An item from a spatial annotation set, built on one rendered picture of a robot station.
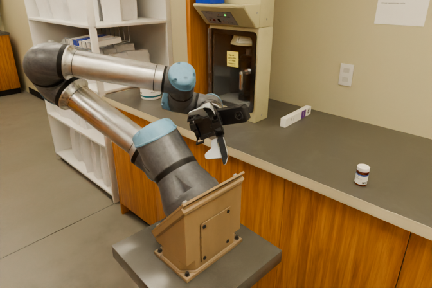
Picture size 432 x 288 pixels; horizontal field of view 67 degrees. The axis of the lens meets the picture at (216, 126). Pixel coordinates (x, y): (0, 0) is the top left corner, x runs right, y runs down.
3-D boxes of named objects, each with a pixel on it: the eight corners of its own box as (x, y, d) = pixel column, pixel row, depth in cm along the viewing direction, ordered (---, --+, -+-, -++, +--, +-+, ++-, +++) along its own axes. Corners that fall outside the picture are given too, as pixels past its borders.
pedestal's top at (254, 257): (186, 342, 67) (185, 329, 66) (112, 256, 89) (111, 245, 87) (281, 261, 87) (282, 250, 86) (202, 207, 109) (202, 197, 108)
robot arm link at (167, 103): (165, 75, 99) (201, 83, 100) (166, 92, 110) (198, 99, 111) (159, 98, 97) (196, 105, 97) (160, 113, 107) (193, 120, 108)
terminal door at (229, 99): (210, 101, 186) (209, 27, 171) (253, 114, 167) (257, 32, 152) (209, 101, 186) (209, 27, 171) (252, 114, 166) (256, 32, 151)
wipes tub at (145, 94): (153, 92, 218) (152, 70, 213) (166, 96, 210) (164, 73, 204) (136, 97, 210) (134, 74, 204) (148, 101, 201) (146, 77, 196)
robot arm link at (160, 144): (152, 175, 76) (125, 127, 79) (154, 186, 89) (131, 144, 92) (197, 150, 80) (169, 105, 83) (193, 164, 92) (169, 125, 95)
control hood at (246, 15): (209, 23, 171) (209, 2, 167) (260, 27, 151) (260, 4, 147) (193, 24, 163) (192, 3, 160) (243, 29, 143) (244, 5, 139)
